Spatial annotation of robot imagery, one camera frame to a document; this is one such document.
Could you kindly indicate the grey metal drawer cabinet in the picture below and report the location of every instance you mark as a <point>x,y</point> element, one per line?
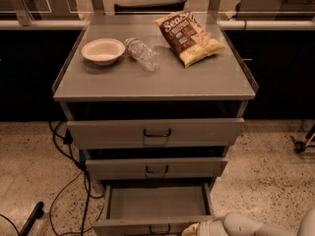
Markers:
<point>216,87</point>

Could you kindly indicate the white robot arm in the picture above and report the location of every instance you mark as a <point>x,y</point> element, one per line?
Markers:
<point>237,224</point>

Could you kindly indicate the black pole on floor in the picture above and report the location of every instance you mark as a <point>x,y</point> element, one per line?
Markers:
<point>36,214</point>

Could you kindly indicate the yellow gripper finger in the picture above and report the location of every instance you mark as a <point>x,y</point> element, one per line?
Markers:
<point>191,230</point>

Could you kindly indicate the brown and yellow chip bag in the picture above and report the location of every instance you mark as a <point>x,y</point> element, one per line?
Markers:
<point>187,38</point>

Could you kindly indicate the black chair back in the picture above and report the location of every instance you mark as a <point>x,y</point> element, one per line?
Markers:
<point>156,8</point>

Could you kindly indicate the grey top drawer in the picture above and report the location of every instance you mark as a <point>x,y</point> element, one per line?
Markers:
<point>162,133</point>

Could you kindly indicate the grey open bottom drawer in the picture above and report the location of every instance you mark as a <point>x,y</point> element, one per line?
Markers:
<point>154,207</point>

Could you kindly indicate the black caster wheel base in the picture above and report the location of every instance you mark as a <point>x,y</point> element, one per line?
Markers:
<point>308,142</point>

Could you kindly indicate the white paper bowl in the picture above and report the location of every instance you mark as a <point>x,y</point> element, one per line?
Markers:
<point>103,51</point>

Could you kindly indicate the grey middle drawer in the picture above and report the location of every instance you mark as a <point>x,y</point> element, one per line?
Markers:
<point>155,168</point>

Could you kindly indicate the clear plastic water bottle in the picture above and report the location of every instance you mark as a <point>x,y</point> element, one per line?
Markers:
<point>142,54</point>

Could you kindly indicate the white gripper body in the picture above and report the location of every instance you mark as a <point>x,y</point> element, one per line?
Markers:
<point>206,229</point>

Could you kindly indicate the white horizontal rail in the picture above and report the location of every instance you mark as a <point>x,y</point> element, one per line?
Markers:
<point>224,25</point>

